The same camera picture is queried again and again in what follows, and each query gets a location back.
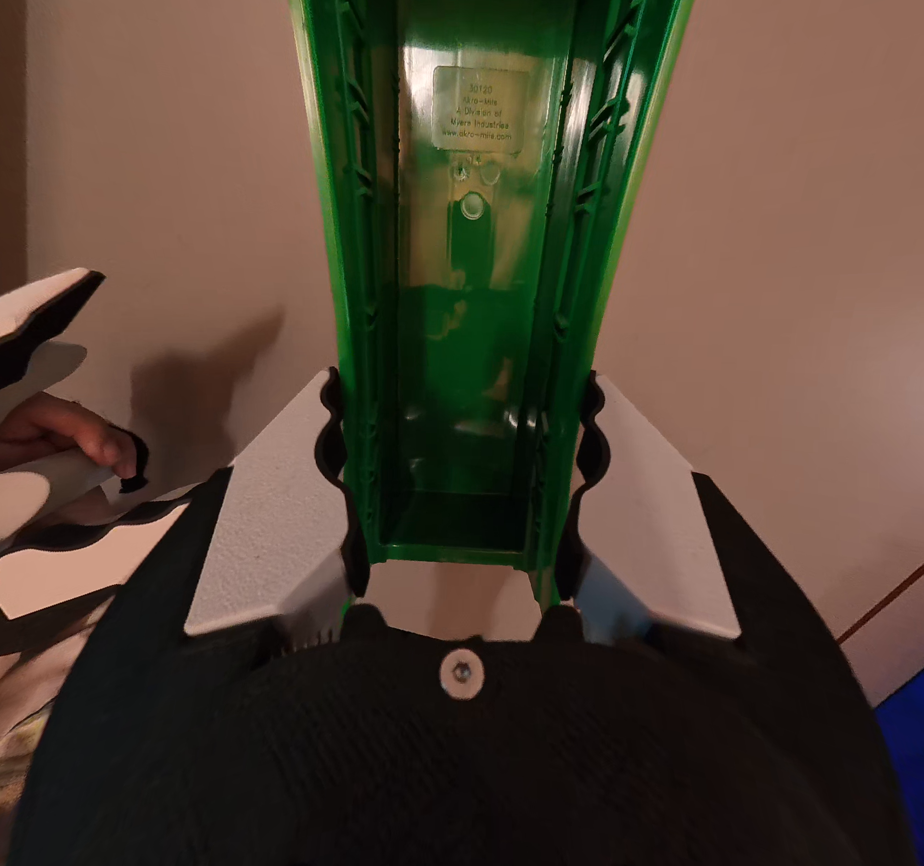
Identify blue plastic bin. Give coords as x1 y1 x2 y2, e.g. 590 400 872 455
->
874 664 924 809

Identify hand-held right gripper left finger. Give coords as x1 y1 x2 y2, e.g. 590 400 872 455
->
184 367 371 639

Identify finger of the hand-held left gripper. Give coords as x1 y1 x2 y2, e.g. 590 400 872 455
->
0 269 106 388
0 495 203 621

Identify green plastic bin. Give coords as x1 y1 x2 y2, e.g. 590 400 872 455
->
279 0 711 607

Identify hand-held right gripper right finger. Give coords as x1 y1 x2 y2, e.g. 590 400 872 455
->
555 371 743 645

